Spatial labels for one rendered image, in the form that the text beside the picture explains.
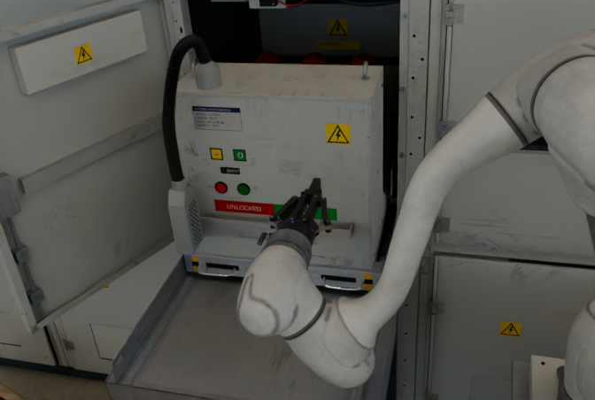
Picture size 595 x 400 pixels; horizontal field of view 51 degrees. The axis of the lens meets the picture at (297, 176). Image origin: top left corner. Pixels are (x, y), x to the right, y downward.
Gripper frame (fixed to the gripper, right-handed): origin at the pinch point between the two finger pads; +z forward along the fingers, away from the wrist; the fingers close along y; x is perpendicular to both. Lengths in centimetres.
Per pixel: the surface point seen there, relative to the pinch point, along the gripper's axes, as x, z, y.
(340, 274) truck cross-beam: -32.1, 12.3, 2.2
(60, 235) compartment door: -18, 0, -68
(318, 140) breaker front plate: 5.7, 13.5, -1.6
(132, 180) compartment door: -14, 23, -58
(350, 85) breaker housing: 16.0, 22.0, 4.7
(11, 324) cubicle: -95, 39, -139
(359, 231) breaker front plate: -18.9, 13.5, 7.4
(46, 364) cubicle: -115, 39, -129
